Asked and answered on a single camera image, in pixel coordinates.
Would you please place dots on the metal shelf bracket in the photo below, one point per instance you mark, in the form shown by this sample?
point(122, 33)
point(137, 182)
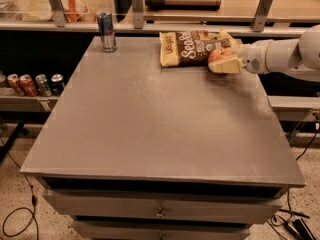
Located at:
point(58, 13)
point(260, 17)
point(138, 17)

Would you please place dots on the dark blue soda can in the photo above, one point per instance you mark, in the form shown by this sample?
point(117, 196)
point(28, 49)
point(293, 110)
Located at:
point(58, 84)

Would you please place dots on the black power adapter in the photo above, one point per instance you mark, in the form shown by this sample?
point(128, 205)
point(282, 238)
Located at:
point(299, 229)

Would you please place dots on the grey drawer cabinet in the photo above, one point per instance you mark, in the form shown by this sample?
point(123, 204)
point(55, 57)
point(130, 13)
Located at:
point(127, 136)

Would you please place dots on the orange white snack bag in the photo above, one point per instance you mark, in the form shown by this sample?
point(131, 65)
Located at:
point(78, 11)

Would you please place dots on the orange soda can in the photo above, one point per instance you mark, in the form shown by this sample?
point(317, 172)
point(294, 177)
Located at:
point(28, 85)

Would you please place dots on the silver blue energy drink can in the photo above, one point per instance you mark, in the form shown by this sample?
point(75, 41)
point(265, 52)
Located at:
point(106, 29)

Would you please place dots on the green soda can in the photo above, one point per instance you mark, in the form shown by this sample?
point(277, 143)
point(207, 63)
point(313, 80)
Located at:
point(43, 85)

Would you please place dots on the metal shelf bracket middle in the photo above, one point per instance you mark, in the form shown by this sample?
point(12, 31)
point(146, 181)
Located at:
point(138, 17)

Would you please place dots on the brown chip bag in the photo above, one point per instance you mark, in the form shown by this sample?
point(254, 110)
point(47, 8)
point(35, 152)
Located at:
point(191, 48)

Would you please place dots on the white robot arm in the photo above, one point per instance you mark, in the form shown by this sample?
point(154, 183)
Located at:
point(298, 58)

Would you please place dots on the red apple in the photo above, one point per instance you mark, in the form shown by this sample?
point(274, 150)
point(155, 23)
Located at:
point(220, 55)

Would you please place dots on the round drawer knob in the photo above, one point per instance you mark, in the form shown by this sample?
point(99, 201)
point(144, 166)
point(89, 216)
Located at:
point(160, 214)

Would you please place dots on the metal shelf bracket right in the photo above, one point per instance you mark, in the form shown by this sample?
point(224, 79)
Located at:
point(260, 17)

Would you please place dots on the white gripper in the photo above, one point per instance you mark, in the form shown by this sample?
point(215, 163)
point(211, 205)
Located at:
point(254, 58)

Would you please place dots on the metal shelf bracket left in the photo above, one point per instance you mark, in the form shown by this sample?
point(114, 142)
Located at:
point(58, 13)

